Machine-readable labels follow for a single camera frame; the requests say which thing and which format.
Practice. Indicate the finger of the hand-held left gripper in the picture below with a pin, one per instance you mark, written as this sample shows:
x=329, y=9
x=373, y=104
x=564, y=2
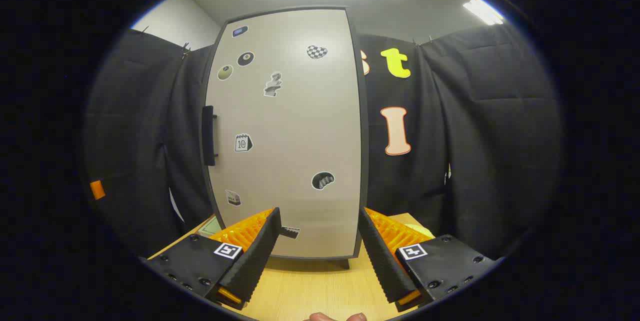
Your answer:
x=97, y=189

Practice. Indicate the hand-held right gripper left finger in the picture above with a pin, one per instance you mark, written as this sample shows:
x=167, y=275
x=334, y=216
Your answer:
x=255, y=256

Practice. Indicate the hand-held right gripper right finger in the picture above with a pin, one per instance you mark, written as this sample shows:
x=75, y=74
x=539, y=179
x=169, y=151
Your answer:
x=382, y=261

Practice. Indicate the light grey cabinet door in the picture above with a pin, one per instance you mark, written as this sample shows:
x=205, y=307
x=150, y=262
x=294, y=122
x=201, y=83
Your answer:
x=290, y=161

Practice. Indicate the black backdrop cloth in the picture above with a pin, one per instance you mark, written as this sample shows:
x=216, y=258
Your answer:
x=475, y=136

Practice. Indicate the small ceiling light panel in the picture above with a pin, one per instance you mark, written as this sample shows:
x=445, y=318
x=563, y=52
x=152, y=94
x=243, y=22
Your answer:
x=482, y=11

